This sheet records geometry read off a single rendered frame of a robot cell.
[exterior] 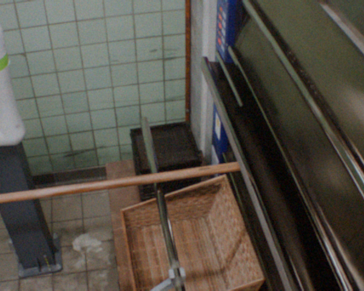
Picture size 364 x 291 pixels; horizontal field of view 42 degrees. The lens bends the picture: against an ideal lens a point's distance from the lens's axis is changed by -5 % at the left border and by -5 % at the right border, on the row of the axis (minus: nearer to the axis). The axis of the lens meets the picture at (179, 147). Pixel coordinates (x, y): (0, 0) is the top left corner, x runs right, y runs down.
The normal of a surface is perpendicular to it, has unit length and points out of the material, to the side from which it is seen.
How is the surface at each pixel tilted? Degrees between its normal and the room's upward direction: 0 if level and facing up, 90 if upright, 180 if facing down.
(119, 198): 0
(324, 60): 70
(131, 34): 90
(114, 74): 90
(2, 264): 0
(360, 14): 90
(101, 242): 0
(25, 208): 90
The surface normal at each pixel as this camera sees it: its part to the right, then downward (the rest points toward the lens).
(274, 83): -0.93, -0.12
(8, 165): 0.25, 0.65
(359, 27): -0.98, 0.13
